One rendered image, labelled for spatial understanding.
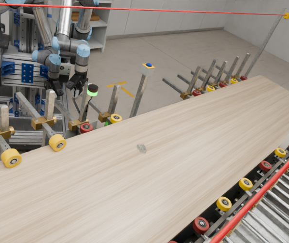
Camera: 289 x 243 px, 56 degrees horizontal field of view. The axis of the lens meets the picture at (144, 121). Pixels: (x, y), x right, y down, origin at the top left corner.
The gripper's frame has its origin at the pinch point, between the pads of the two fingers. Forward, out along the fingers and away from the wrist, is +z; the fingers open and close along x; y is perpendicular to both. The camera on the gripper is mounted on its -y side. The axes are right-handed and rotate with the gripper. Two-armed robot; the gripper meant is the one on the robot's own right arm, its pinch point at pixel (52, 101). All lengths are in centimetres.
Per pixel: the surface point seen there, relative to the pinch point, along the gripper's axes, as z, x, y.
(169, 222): -8, 3, -120
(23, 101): -13.6, 25.8, -10.1
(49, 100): -28.5, 22.1, -33.0
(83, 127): -8.2, 1.6, -40.9
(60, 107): -3.6, 1.0, -12.3
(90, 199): -8, 29, -88
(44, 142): 4.0, 22.7, -32.6
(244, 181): -9, -63, -129
